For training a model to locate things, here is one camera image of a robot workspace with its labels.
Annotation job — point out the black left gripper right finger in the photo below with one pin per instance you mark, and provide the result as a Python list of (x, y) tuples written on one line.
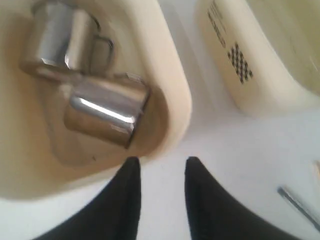
[(214, 214)]

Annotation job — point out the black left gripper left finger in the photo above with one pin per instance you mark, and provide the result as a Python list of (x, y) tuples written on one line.
[(113, 214)]

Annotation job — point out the steel table knife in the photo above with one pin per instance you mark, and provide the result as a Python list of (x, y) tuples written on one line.
[(295, 201)]

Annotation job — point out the steel mug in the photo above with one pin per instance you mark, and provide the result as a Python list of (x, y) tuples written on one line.
[(108, 108), (63, 38)]

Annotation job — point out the wooden chopstick long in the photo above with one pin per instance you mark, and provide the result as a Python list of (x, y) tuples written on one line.
[(316, 168)]

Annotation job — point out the cream bin circle mark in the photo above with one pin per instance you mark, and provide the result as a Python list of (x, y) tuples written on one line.
[(39, 157)]

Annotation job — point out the cream bin square mark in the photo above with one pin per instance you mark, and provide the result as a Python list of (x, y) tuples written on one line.
[(267, 52)]

